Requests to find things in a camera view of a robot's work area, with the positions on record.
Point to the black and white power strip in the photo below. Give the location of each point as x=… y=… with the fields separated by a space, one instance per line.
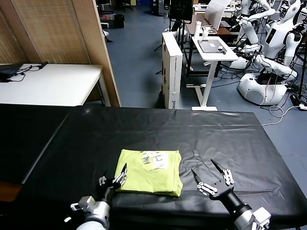
x=297 y=100

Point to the grey closed laptop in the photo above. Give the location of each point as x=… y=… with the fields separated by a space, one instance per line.
x=209 y=46

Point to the smooth black table cover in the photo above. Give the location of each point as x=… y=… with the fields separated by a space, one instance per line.
x=24 y=143

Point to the white robot with round base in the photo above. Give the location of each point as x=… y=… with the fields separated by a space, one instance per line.
x=257 y=90

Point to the wooden partition screen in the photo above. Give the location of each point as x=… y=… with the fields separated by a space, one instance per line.
x=60 y=31

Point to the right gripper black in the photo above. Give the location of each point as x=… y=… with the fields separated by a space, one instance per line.
x=227 y=196

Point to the yellow-green t-shirt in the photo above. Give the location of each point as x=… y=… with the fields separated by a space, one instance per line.
x=148 y=177

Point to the white bottle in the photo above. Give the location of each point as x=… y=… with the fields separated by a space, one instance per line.
x=197 y=29

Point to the small black device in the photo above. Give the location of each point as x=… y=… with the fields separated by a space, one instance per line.
x=222 y=49

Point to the tall white cardboard box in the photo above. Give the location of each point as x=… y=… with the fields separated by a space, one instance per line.
x=174 y=79

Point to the dark flat device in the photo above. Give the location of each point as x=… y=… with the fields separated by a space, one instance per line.
x=9 y=69

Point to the black monitor on tripod stand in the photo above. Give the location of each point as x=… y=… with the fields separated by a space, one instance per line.
x=181 y=9

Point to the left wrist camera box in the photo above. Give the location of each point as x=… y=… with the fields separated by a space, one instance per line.
x=86 y=203

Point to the brown desk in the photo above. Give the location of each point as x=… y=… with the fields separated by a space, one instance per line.
x=224 y=30

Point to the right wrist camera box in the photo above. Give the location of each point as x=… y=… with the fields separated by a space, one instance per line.
x=261 y=218

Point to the white humanoid robot black panel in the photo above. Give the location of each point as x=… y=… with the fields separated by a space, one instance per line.
x=278 y=36

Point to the white curved panel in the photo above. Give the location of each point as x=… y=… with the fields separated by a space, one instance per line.
x=215 y=14

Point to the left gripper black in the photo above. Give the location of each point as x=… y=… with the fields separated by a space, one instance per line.
x=106 y=190

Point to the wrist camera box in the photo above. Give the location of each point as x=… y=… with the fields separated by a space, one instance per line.
x=261 y=218
x=86 y=203

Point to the black wrinkled tablecloth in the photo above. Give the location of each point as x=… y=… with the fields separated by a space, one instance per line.
x=227 y=139

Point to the white folding table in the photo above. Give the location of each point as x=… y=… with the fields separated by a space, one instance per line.
x=48 y=83

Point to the white cup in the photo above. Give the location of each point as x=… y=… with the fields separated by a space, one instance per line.
x=205 y=31

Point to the black bin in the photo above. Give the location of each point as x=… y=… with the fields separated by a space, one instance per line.
x=119 y=21

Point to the white standing side desk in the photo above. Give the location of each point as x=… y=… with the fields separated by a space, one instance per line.
x=229 y=56

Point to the white humanoid robot raised arm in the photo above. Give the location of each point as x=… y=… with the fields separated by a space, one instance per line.
x=250 y=28

